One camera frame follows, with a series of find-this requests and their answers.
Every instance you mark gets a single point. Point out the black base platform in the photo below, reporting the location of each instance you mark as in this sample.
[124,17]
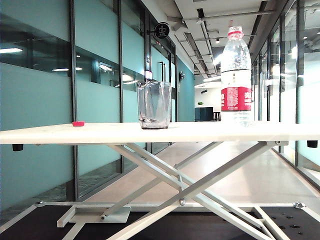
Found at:
[37,225]

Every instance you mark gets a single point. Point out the red bottle cap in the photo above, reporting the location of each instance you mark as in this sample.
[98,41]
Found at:
[78,123]

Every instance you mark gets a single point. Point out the clear glass mug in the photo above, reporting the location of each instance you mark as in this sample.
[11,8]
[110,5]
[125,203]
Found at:
[154,105]

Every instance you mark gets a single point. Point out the dark wooden stool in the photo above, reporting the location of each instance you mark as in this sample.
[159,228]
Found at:
[217,115]

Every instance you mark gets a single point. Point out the round black hanging sign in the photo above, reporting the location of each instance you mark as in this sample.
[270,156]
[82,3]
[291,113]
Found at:
[162,30]

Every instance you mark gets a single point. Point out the clear water bottle red label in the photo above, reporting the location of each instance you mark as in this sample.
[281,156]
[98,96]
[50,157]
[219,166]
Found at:
[236,67]

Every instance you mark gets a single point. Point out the white scissor lift table frame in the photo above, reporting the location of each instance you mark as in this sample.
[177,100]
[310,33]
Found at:
[185,192]

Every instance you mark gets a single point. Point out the black rubber table foot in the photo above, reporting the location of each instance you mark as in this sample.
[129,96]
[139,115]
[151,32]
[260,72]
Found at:
[312,143]
[17,147]

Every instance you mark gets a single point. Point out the dark teal cabinet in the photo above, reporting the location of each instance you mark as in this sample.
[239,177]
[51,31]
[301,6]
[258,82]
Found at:
[203,114]

